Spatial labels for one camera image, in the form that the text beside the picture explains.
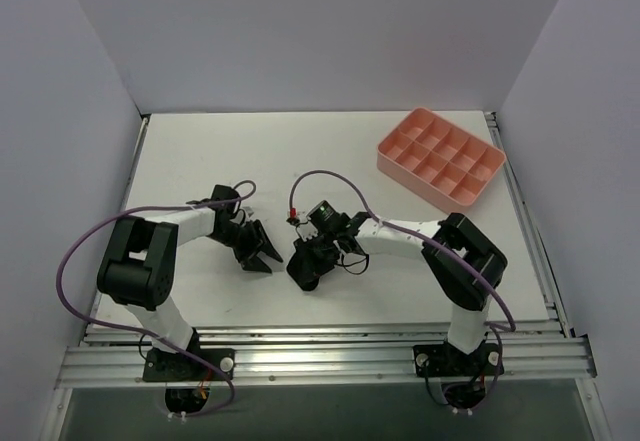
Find black underwear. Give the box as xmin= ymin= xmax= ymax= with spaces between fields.
xmin=286 ymin=240 xmax=336 ymax=292

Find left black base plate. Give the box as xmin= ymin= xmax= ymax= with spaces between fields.
xmin=142 ymin=348 xmax=236 ymax=383

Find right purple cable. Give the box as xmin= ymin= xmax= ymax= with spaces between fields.
xmin=287 ymin=170 xmax=516 ymax=333

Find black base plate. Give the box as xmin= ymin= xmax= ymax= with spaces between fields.
xmin=142 ymin=348 xmax=236 ymax=383
xmin=412 ymin=342 xmax=504 ymax=378

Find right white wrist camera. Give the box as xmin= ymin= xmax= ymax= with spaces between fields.
xmin=287 ymin=215 xmax=318 ymax=241

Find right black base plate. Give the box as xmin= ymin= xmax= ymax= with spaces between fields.
xmin=412 ymin=342 xmax=504 ymax=378

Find pink compartment tray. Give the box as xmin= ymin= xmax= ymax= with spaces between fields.
xmin=377 ymin=108 xmax=506 ymax=213

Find aluminium mounting rail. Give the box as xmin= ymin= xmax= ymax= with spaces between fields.
xmin=56 ymin=322 xmax=597 ymax=389

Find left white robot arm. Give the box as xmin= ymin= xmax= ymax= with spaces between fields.
xmin=97 ymin=184 xmax=283 ymax=380

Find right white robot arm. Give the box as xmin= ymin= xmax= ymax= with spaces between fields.
xmin=286 ymin=201 xmax=508 ymax=374

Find thin black wire loop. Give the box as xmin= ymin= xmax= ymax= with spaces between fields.
xmin=339 ymin=250 xmax=372 ymax=277

